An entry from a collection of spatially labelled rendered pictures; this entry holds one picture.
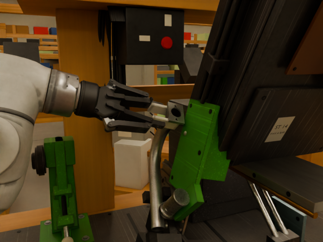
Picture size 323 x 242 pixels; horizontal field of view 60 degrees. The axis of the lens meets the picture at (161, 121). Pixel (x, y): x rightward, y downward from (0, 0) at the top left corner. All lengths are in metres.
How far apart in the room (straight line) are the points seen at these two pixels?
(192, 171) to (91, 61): 0.45
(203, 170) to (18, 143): 0.35
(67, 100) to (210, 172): 0.33
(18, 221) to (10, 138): 0.56
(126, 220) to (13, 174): 0.46
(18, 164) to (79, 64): 0.43
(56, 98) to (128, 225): 0.45
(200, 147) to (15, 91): 0.36
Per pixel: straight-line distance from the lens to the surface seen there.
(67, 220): 0.74
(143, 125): 0.61
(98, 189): 0.95
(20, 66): 0.57
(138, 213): 0.91
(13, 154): 0.48
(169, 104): 0.66
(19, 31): 7.51
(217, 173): 0.63
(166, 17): 0.81
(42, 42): 9.84
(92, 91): 0.58
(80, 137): 0.88
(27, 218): 1.01
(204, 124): 0.59
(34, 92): 0.56
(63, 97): 0.56
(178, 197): 0.59
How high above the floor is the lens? 1.36
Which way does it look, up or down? 12 degrees down
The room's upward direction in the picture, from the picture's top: straight up
